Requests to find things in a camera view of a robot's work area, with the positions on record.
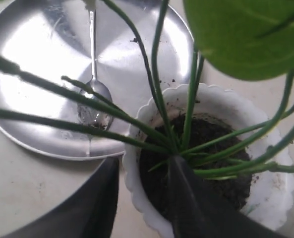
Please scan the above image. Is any round stainless steel plate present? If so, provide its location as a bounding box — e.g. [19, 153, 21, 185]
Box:
[0, 0, 193, 160]

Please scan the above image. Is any small metal spoon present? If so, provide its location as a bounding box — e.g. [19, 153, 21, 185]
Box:
[77, 10, 113, 130]

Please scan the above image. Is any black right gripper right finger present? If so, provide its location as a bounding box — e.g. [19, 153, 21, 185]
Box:
[168, 156, 282, 238]

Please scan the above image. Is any dark soil in pot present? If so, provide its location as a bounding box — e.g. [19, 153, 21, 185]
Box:
[139, 115, 252, 220]

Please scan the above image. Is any artificial red anthurium plant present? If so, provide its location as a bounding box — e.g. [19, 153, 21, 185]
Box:
[0, 0, 294, 179]

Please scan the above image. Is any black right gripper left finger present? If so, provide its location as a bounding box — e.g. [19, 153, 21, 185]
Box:
[6, 158, 119, 238]

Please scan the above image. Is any white scalloped plastic pot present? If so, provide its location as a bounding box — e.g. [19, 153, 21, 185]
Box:
[122, 83, 294, 238]

